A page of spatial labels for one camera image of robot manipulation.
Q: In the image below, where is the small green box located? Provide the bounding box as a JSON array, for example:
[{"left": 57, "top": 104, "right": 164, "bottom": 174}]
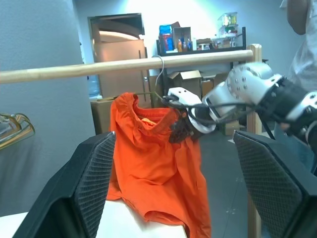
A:
[{"left": 219, "top": 120, "right": 240, "bottom": 136}]

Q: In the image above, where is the blue water jug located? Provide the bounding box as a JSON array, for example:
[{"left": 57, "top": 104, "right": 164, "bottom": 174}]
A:
[{"left": 88, "top": 73, "right": 103, "bottom": 99}]

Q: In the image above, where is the person in grey shirt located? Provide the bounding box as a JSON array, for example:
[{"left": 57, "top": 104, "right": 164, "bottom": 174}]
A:
[{"left": 273, "top": 0, "right": 317, "bottom": 177}]

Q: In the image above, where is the open cardboard box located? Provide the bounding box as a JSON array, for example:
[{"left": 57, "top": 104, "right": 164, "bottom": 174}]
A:
[{"left": 167, "top": 70, "right": 203, "bottom": 99}]

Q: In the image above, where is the wooden rack post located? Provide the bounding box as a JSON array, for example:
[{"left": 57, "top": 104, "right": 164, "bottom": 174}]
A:
[{"left": 246, "top": 44, "right": 264, "bottom": 238}]

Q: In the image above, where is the blue snack bag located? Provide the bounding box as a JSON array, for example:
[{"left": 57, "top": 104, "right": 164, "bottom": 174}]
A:
[{"left": 158, "top": 24, "right": 174, "bottom": 53}]

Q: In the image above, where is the cardboard box with bottles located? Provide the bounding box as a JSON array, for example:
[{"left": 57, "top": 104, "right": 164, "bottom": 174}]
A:
[{"left": 173, "top": 26, "right": 192, "bottom": 53}]

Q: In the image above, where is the wooden hanging rod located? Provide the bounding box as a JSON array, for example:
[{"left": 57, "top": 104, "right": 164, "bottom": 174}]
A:
[{"left": 0, "top": 49, "right": 254, "bottom": 85}]

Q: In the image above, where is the large tan cardboard panel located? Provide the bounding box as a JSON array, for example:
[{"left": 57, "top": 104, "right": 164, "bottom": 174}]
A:
[{"left": 92, "top": 21, "right": 148, "bottom": 110}]

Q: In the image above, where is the clear plastic container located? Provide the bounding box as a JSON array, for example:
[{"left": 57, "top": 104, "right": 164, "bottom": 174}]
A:
[{"left": 217, "top": 11, "right": 239, "bottom": 48}]

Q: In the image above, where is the brown cardboard box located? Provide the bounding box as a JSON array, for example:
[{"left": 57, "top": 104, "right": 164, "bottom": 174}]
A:
[{"left": 90, "top": 96, "right": 119, "bottom": 136}]

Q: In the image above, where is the orange shirt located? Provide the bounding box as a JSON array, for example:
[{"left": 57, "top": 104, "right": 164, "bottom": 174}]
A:
[{"left": 106, "top": 92, "right": 212, "bottom": 238}]

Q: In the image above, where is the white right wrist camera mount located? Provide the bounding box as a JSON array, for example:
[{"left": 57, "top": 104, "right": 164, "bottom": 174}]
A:
[{"left": 167, "top": 87, "right": 217, "bottom": 134}]

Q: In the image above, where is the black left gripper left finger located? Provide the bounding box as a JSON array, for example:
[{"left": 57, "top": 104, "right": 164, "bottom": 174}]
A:
[{"left": 13, "top": 131, "right": 116, "bottom": 238}]

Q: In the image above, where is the black metal shelf rack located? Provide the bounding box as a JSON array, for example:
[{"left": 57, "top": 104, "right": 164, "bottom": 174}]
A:
[{"left": 156, "top": 26, "right": 247, "bottom": 100}]

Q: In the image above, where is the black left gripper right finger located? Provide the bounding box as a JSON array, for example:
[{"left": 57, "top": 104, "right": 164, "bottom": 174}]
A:
[{"left": 233, "top": 129, "right": 317, "bottom": 238}]

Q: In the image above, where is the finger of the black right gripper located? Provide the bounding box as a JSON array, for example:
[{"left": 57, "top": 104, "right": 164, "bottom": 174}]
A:
[{"left": 169, "top": 118, "right": 192, "bottom": 144}]

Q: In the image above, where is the pile of wire hangers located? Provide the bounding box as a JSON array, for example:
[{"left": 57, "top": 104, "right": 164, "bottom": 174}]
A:
[{"left": 0, "top": 113, "right": 36, "bottom": 150}]

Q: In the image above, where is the thin wire clothes hanger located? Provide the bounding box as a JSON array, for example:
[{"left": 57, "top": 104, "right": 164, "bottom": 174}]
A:
[{"left": 133, "top": 55, "right": 166, "bottom": 100}]

